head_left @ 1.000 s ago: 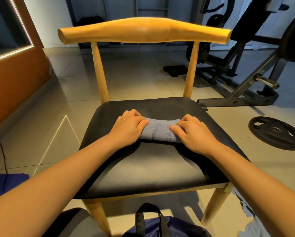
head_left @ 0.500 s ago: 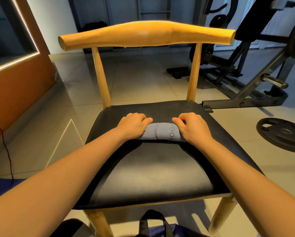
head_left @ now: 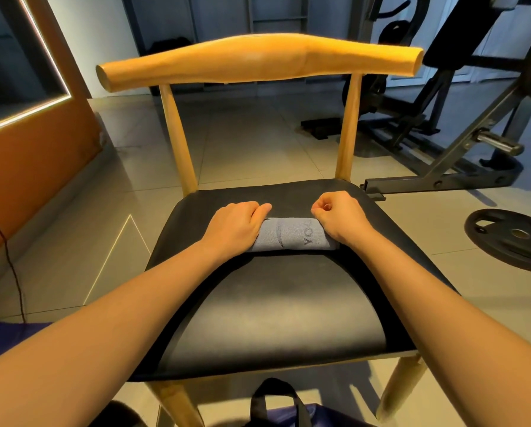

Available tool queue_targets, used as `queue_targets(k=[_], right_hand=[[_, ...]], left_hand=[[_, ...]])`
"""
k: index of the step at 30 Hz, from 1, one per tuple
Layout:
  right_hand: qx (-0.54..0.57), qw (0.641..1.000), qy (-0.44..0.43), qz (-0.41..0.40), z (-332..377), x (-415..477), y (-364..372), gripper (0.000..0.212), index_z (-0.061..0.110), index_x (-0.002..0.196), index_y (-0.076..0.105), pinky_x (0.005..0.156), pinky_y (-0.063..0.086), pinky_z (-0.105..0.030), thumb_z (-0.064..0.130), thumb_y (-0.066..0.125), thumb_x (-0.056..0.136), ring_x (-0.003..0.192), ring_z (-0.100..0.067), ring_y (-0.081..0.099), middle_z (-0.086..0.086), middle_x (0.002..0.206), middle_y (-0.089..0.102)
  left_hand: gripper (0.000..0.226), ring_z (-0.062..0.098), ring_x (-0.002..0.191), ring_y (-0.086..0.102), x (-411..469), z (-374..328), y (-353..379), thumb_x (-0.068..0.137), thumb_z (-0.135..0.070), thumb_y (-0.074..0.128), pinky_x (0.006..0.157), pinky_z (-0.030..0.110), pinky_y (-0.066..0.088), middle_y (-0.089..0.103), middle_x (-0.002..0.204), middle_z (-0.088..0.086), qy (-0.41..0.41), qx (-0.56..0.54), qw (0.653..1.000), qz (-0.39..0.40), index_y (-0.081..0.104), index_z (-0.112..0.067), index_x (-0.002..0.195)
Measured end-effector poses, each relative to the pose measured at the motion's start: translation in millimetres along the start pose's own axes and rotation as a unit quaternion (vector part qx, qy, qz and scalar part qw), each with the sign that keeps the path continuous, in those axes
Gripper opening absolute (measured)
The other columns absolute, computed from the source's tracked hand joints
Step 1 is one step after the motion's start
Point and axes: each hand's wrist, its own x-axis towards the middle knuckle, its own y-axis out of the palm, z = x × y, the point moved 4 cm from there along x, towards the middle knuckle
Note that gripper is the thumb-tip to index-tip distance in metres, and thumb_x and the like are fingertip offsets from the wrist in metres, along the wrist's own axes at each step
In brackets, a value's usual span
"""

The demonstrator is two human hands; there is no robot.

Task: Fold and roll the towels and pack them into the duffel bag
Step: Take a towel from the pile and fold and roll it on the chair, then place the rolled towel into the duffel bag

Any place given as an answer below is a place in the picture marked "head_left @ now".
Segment person's left hand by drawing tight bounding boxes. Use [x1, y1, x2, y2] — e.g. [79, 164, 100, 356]
[198, 200, 274, 260]

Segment person's right hand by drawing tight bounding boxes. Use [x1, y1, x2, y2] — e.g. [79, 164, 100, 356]
[310, 191, 377, 250]

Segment single blue-grey towel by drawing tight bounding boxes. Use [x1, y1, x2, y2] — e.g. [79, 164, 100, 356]
[248, 216, 339, 253]

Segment navy blue bag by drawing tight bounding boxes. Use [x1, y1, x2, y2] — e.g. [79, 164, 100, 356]
[248, 378, 373, 427]

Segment person's right forearm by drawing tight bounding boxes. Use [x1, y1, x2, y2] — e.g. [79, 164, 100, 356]
[354, 231, 531, 427]

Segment person's left forearm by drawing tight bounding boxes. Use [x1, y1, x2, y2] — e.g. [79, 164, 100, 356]
[0, 240, 222, 427]

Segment person's left leg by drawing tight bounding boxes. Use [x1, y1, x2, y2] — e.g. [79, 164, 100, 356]
[87, 400, 146, 427]

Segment wooden chair with black seat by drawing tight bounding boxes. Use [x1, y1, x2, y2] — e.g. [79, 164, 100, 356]
[96, 33, 457, 427]

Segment black and grey gym machine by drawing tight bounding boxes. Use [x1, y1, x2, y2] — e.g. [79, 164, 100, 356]
[301, 0, 531, 199]

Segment loose black weight plate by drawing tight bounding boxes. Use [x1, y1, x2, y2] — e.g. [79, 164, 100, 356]
[465, 209, 531, 275]

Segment grey shelf unit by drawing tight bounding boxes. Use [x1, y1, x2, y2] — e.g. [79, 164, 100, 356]
[123, 0, 373, 94]

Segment dark blue mat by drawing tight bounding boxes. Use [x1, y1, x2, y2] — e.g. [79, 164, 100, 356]
[0, 318, 51, 367]

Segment black cable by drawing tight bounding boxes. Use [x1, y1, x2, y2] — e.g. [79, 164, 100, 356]
[0, 198, 26, 324]

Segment wall mirror with light strip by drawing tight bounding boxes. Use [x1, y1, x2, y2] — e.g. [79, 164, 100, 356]
[0, 0, 73, 139]

